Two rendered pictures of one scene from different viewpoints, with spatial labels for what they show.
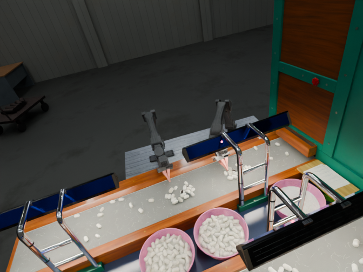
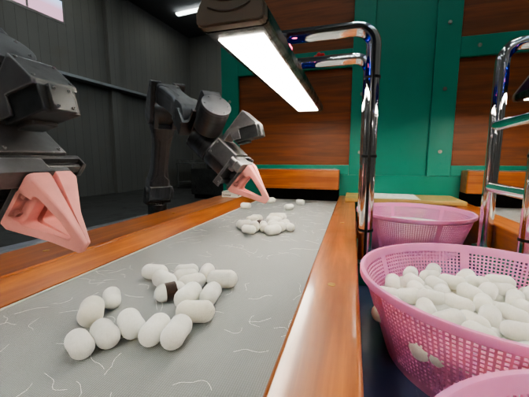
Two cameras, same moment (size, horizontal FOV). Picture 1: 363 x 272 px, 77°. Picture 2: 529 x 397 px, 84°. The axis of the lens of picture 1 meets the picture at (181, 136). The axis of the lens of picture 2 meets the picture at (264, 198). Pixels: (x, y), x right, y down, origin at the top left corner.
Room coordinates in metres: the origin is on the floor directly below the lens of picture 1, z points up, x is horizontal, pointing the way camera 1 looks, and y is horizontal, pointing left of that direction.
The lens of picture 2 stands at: (0.71, 0.29, 0.89)
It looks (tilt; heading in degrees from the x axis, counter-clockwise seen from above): 8 degrees down; 298
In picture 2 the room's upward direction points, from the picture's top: straight up
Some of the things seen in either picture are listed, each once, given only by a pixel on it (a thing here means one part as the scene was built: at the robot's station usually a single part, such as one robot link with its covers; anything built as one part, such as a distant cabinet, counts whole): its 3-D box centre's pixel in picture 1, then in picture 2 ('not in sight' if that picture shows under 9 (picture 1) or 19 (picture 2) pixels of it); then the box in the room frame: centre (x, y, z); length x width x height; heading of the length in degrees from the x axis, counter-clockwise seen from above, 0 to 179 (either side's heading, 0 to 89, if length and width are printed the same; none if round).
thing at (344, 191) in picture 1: (330, 182); (399, 198); (0.77, -0.73, 0.77); 0.33 x 0.15 x 0.01; 12
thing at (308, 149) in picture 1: (294, 138); (297, 178); (1.11, -0.71, 0.83); 0.30 x 0.06 x 0.07; 12
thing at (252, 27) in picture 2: (237, 134); (289, 70); (0.97, -0.29, 1.08); 0.62 x 0.08 x 0.07; 102
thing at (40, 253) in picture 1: (66, 237); not in sight; (0.69, 0.64, 0.90); 0.20 x 0.19 x 0.45; 102
